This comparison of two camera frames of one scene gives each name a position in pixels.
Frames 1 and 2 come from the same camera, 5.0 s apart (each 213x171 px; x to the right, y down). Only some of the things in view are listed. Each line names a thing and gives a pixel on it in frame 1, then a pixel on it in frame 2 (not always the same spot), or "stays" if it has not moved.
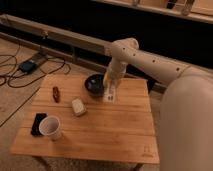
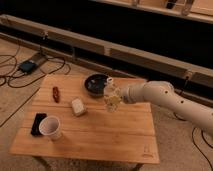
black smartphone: [35, 128] stays
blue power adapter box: [27, 67] stays
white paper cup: [50, 126] stays
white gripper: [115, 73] -> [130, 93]
